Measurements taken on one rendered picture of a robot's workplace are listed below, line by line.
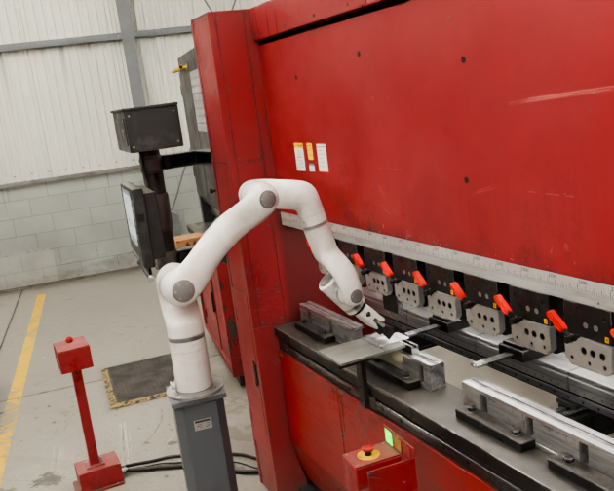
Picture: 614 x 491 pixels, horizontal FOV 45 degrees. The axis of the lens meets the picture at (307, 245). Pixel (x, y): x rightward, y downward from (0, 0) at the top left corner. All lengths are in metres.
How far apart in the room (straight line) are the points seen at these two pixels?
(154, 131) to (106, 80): 6.18
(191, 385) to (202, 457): 0.24
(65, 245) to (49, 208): 0.48
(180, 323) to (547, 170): 1.22
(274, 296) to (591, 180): 1.96
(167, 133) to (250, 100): 0.40
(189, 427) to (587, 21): 1.66
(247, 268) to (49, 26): 6.61
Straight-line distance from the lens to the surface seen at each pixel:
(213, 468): 2.58
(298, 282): 3.48
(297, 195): 2.46
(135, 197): 3.34
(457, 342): 2.87
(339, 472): 3.23
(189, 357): 2.45
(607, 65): 1.74
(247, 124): 3.33
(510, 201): 2.02
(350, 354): 2.65
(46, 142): 9.52
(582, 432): 2.12
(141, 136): 3.35
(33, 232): 9.64
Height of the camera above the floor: 1.92
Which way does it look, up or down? 12 degrees down
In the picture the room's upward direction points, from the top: 7 degrees counter-clockwise
